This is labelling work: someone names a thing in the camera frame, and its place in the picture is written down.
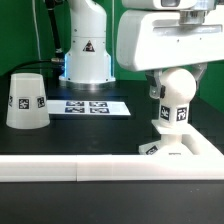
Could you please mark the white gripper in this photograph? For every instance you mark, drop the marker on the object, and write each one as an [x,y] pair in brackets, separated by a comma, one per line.
[156,40]

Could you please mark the white lamp bulb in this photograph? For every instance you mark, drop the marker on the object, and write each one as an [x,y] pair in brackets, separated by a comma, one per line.
[180,88]

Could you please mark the white lamp base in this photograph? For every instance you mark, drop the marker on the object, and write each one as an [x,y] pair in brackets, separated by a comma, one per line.
[170,143]

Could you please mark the white lamp shade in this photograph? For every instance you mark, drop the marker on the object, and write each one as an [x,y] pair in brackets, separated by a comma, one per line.
[27,104]

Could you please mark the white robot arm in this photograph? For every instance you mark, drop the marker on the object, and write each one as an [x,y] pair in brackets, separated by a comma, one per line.
[87,63]

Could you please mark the white marker sheet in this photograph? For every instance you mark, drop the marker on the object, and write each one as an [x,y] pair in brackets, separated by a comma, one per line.
[101,108]

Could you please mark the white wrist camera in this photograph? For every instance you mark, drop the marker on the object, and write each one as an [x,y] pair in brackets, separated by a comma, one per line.
[159,4]

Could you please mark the white L-shaped fence wall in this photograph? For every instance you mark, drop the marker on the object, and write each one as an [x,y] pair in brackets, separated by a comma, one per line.
[204,163]

